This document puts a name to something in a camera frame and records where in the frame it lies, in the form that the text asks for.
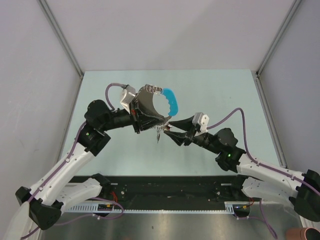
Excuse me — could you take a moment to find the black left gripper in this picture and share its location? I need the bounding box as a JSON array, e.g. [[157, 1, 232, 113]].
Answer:
[[100, 97, 165, 134]]

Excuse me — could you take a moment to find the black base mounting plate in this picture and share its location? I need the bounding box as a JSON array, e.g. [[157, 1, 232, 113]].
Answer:
[[67, 175, 251, 204]]

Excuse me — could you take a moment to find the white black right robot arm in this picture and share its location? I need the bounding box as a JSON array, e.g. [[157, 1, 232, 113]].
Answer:
[[163, 113, 320, 222]]

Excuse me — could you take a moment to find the grey slotted cable duct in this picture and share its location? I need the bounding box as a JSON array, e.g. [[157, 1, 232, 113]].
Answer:
[[65, 201, 250, 215]]

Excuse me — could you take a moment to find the metal key organizer with rings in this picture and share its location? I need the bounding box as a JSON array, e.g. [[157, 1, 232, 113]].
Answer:
[[144, 84, 178, 141]]

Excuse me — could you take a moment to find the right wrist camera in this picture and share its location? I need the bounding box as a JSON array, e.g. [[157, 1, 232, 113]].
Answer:
[[192, 112, 210, 136]]

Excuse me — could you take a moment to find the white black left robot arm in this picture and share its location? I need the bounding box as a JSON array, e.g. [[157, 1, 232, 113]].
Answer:
[[15, 83, 179, 230]]

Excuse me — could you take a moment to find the pink cylindrical object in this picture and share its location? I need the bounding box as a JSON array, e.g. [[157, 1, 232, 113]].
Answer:
[[285, 227, 320, 240]]

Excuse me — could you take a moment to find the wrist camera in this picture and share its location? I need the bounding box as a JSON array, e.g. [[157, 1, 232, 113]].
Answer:
[[120, 85, 136, 113], [192, 112, 210, 136]]

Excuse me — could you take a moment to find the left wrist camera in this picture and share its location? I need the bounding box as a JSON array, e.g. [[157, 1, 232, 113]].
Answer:
[[120, 85, 136, 113]]

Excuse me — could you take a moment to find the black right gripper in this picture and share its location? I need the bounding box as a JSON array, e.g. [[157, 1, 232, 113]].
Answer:
[[164, 115, 222, 155]]

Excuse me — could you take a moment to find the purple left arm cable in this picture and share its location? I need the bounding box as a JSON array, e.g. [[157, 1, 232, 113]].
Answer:
[[21, 82, 131, 240]]

